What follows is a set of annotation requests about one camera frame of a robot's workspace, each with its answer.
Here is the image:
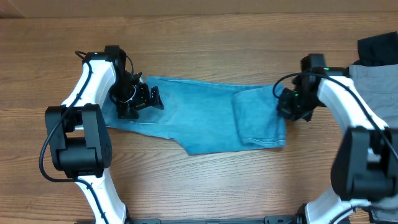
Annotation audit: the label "light blue denim jeans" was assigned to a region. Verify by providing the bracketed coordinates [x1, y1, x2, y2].
[102, 77, 286, 155]

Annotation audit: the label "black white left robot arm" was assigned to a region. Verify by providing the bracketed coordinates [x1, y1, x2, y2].
[39, 45, 164, 223]

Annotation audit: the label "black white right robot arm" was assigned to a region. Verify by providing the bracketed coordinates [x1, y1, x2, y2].
[264, 54, 397, 224]

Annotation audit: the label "grey folded trousers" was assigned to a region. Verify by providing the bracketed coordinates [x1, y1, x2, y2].
[349, 65, 397, 223]

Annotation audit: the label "black folded garment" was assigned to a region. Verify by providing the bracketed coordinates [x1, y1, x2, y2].
[354, 31, 397, 67]

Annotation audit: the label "brown cardboard back panel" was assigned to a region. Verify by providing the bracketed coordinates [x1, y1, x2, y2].
[1, 0, 397, 18]

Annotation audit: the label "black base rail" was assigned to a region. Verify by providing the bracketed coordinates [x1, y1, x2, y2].
[126, 215, 306, 224]

